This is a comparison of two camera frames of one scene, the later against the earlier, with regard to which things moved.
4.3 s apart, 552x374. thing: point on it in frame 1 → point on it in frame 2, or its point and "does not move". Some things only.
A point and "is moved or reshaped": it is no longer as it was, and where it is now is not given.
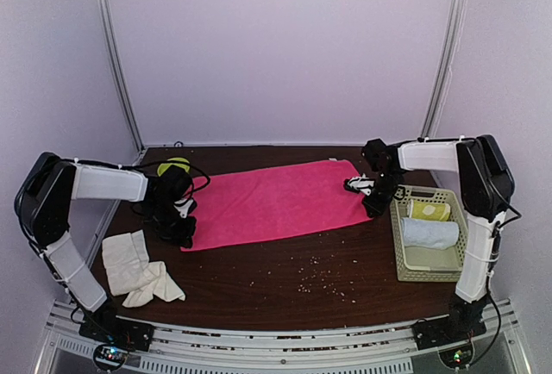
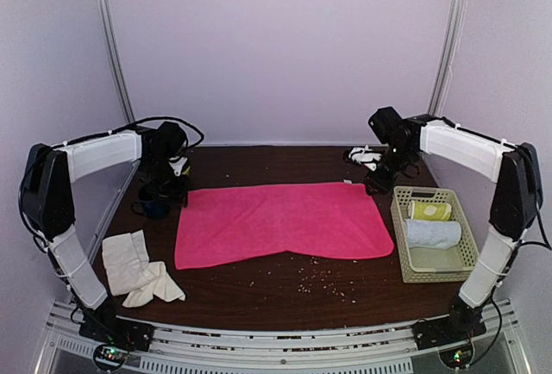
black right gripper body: x=387 y=183 → x=398 y=160
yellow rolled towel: x=430 y=210 does not move
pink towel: x=250 y=205 is moved or reshaped
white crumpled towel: x=130 y=271 does not move
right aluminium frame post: x=448 y=53 does not move
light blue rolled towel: x=438 y=234 does not move
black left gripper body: x=169 y=226 → x=163 y=180
